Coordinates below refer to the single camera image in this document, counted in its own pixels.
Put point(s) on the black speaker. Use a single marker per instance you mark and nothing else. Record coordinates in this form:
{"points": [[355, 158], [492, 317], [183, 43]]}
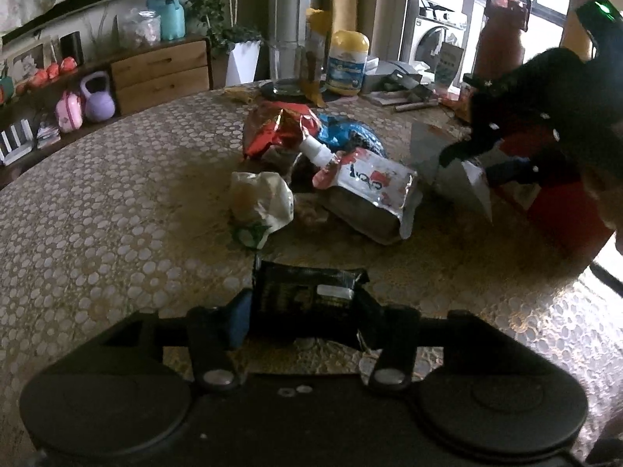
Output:
{"points": [[71, 47]]}

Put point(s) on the purple kettlebell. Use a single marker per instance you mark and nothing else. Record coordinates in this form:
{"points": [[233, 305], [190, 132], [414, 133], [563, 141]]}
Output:
{"points": [[100, 102]]}

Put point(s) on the metal pen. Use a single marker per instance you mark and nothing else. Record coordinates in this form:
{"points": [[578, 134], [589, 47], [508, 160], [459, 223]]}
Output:
{"points": [[416, 105]]}

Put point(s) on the white planter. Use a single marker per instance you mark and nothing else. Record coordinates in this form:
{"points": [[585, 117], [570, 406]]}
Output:
{"points": [[242, 63]]}

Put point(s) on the grey box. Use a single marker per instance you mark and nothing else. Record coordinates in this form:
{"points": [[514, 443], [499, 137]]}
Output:
{"points": [[384, 70]]}

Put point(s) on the red water bottle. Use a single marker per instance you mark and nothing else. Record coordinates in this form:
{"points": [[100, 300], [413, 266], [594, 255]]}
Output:
{"points": [[501, 39]]}

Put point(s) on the teal bottle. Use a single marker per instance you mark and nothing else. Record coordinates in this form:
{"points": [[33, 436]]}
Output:
{"points": [[171, 17]]}

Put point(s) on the yellow-lid wipes canister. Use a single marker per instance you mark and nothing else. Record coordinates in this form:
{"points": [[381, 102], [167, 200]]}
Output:
{"points": [[346, 65]]}

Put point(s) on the dark round coaster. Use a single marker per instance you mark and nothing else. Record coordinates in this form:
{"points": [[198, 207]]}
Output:
{"points": [[267, 90]]}

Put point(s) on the red cardboard box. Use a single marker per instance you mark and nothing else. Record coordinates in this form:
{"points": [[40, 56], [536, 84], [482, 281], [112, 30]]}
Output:
{"points": [[564, 219]]}

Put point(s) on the yellow standing snack bag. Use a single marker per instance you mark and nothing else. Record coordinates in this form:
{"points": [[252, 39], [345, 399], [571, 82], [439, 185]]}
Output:
{"points": [[314, 58]]}

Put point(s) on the black snack packet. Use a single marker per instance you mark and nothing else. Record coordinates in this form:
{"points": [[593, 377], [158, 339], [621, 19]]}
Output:
{"points": [[301, 292]]}

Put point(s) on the white slatted rack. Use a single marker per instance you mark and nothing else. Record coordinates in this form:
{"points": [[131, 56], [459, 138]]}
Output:
{"points": [[14, 143]]}

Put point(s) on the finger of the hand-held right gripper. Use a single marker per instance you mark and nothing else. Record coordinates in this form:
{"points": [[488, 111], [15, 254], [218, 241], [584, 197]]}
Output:
{"points": [[462, 151], [511, 171]]}

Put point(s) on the pink case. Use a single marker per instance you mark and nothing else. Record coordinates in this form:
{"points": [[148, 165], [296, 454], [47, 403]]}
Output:
{"points": [[68, 112]]}

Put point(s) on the red snack bag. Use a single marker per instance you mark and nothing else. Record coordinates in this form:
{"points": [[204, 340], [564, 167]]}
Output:
{"points": [[270, 129]]}

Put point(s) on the wooden sideboard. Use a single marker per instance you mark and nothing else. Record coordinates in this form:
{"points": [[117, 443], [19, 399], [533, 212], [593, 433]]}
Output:
{"points": [[160, 78]]}

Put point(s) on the white green carton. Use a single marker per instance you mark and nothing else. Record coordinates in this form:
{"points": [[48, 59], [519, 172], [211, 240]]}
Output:
{"points": [[448, 63]]}

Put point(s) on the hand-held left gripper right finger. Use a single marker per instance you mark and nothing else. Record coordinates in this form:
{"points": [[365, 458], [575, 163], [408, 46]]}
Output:
{"points": [[399, 340]]}

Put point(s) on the yellow crumpled wrapper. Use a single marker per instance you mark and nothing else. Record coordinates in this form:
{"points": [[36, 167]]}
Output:
{"points": [[239, 94]]}

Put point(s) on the white washing machine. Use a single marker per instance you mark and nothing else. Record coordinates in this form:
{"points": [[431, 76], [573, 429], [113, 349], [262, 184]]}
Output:
{"points": [[435, 34]]}

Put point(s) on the small stack of packets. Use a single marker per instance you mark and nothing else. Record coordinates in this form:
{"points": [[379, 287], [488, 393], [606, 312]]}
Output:
{"points": [[48, 136]]}

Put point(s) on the patterned tablecloth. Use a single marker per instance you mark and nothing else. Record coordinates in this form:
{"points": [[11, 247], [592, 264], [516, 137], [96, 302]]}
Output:
{"points": [[121, 204]]}

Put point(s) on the green potted plant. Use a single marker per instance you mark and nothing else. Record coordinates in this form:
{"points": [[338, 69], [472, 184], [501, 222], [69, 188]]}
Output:
{"points": [[211, 9]]}

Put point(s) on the clear drinking glass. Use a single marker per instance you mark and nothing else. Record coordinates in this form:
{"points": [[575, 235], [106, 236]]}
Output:
{"points": [[286, 70]]}

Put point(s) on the blue snack bag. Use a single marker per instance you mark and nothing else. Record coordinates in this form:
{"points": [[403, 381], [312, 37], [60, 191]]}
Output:
{"points": [[353, 135]]}

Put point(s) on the cream green snack packet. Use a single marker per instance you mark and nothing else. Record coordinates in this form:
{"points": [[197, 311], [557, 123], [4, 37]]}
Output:
{"points": [[263, 199]]}

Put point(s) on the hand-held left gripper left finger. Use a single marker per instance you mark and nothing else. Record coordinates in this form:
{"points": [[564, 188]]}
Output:
{"points": [[239, 321]]}

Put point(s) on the silver red-print snack packet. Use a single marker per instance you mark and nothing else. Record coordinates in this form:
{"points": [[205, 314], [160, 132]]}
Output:
{"points": [[375, 189]]}

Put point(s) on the clear plastic jar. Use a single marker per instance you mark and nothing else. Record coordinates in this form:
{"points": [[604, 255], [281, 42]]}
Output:
{"points": [[141, 29]]}

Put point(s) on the plain silver snack packet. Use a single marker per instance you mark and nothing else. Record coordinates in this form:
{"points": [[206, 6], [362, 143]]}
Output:
{"points": [[467, 182]]}

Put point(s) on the picture frame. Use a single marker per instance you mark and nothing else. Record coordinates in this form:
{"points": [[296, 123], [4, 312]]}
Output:
{"points": [[27, 63]]}

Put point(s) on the grey pipe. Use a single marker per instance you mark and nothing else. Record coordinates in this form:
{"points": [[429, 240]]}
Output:
{"points": [[286, 0]]}

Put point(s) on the orange toy figure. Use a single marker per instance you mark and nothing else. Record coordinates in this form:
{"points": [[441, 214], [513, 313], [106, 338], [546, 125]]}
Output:
{"points": [[52, 71], [68, 64]]}

